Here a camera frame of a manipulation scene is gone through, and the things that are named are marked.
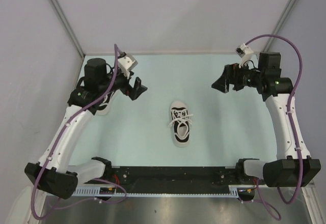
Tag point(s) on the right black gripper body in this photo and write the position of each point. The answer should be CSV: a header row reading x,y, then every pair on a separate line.
x,y
243,76

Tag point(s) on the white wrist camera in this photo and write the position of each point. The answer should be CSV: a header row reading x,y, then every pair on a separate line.
x,y
126,63
245,53

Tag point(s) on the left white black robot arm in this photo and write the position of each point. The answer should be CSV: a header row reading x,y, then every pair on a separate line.
x,y
52,173

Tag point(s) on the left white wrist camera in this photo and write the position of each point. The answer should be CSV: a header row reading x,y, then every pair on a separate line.
x,y
126,63

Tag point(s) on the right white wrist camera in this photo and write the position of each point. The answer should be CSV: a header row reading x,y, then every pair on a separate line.
x,y
245,53

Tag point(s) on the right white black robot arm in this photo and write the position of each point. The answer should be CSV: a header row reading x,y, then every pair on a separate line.
x,y
294,165

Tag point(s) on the aluminium corner post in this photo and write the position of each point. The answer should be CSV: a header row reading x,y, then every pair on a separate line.
x,y
66,26
284,16

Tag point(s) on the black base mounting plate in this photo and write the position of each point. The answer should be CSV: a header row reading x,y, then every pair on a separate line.
x,y
176,177

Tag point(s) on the grey slotted cable duct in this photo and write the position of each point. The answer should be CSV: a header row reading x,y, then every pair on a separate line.
x,y
110,191

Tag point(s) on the black white sneaker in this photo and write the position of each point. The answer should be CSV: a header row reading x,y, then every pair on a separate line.
x,y
105,105
181,122

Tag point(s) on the right aluminium corner post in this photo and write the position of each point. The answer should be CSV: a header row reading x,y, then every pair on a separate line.
x,y
284,16

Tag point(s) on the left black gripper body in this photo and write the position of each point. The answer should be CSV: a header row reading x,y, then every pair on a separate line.
x,y
122,83

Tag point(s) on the left aluminium corner post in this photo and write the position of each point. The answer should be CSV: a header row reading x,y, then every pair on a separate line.
x,y
66,26

